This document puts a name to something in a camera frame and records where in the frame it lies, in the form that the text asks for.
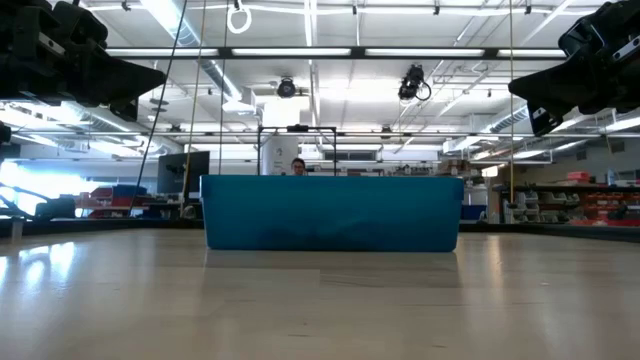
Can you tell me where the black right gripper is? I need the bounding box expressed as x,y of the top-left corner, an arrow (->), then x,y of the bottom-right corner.
508,0 -> 640,138

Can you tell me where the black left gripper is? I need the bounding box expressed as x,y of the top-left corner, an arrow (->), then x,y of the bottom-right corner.
0,0 -> 168,123

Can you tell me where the storage shelf with bins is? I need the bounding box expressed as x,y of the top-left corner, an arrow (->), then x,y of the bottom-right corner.
492,182 -> 640,227

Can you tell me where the blue storage bin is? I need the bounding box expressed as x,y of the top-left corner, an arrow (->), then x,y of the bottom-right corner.
112,184 -> 150,198

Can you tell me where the red storage bin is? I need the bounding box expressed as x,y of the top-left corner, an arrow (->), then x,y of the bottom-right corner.
74,185 -> 119,219

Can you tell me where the black computer monitor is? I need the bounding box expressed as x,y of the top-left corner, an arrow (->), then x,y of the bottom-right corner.
156,150 -> 211,196

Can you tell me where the small blue crate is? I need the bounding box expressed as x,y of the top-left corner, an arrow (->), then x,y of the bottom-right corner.
459,203 -> 489,222

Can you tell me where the black office chair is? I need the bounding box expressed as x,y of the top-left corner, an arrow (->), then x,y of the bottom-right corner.
33,196 -> 77,222

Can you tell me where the overhead LED light bar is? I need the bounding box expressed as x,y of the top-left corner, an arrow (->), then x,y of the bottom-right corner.
104,46 -> 569,62

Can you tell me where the blue plastic bin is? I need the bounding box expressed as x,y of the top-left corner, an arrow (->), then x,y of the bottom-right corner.
200,174 -> 465,253

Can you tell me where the black hanging cable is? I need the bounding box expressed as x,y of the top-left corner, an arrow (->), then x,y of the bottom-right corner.
128,0 -> 189,217

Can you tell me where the silver ventilation duct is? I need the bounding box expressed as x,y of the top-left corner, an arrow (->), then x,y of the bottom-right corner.
142,0 -> 244,101

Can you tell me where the thin black hanging cord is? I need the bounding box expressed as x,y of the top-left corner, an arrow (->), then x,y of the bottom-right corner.
218,0 -> 230,176

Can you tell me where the white cable ring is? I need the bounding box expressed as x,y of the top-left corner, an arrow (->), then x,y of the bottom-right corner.
226,0 -> 253,36

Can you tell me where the black overhead camera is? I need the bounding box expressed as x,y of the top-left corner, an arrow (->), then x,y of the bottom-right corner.
397,63 -> 433,103

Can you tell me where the round black ceiling camera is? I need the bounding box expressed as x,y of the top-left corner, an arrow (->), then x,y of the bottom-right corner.
275,76 -> 298,100

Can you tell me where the black metal stand frame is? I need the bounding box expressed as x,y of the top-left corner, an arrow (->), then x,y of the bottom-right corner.
256,123 -> 338,177

